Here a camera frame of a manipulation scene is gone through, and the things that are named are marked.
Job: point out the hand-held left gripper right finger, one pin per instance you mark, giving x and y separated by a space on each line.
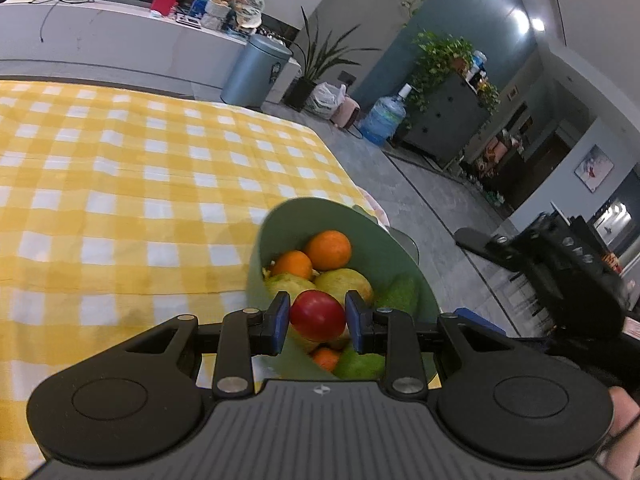
356 322

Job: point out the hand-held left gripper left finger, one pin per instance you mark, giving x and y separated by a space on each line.
280 322

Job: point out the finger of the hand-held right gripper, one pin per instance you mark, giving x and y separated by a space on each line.
482 246
482 321

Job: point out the large yellow-green guava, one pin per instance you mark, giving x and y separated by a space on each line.
287 286
342 282

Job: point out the red tomato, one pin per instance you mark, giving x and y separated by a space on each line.
317 315

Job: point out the orange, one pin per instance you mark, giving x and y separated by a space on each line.
326 358
327 250
292 264

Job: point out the green cucumber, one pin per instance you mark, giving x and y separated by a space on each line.
400 292

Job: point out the green bowl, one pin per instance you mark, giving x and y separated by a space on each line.
300 220

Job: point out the person's right hand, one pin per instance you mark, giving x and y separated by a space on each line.
625 415

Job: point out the grey round stool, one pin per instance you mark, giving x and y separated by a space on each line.
405 245

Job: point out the cluttered shelf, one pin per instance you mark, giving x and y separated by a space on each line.
495 165

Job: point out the purple floral cloth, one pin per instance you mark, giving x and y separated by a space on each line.
376 207

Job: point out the grey cabinet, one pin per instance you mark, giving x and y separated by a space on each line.
445 117

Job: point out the small leafy plant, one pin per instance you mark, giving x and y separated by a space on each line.
487 95

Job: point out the blue water jug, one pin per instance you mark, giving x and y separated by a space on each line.
382 120

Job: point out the blue-capped bottle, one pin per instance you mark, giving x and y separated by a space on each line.
478 61

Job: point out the small pink appliance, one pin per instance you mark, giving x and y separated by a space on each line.
345 114

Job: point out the bushy pothos plant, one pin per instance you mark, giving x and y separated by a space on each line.
440 60

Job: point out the white plastic bag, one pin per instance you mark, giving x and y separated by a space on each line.
324 101

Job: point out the yellow checkered tablecloth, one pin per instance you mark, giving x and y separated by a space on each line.
100 185

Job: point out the sword-leaf potted plant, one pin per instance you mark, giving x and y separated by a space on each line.
300 95

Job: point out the blue-grey trash can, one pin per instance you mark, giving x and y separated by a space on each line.
252 72

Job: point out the beige hat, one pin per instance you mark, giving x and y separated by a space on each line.
248 19

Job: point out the white pot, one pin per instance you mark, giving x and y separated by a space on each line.
216 14

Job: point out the white marble console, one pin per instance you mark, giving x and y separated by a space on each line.
125 45

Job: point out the red box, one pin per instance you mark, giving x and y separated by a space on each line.
165 1

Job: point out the small wall picture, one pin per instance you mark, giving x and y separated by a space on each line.
594 167

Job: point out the wall outlet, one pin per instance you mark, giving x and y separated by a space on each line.
348 77

